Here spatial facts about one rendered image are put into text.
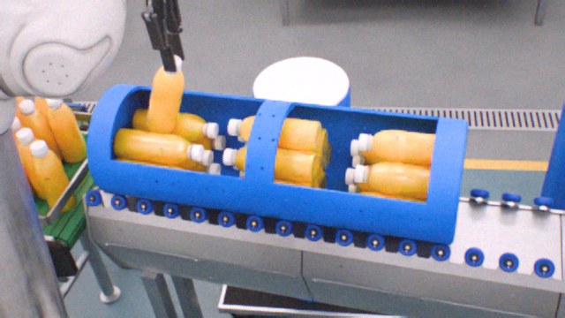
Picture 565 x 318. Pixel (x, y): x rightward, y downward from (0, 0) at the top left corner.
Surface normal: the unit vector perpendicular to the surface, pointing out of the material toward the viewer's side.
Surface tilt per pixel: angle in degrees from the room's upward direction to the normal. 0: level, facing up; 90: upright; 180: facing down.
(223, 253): 70
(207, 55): 0
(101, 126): 36
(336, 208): 85
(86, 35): 60
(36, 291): 80
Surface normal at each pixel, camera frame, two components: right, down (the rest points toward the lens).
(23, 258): 0.70, 0.28
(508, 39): -0.08, -0.74
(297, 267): -0.28, 0.38
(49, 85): 0.24, 0.50
